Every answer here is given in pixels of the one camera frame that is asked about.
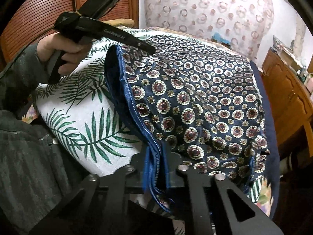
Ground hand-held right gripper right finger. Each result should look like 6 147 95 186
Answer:
168 151 284 235

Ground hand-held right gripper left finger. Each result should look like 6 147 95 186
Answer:
29 152 148 235

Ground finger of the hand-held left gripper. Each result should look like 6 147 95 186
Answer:
96 20 156 54

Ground navy patterned satin pajama top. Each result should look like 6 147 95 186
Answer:
104 35 271 216

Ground person's left forearm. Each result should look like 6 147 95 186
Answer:
0 43 48 118

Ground person's left hand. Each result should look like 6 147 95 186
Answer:
37 32 93 75

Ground beige pillow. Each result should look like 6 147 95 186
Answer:
103 18 135 29

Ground wooden louvered wardrobe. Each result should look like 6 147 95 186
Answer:
0 0 140 65

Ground circle patterned sheer curtain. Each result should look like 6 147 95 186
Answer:
143 0 275 63

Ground cardboard box with blue cloth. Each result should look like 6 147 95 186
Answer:
211 33 232 49

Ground person's dark grey clothing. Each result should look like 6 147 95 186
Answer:
0 110 137 235

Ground navy bed sheet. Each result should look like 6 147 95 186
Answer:
249 61 281 217

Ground wooden sideboard cabinet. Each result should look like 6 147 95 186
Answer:
261 48 313 158

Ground open cardboard box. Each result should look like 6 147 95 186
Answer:
281 46 304 67

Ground beige window curtain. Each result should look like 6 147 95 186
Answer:
293 22 309 55

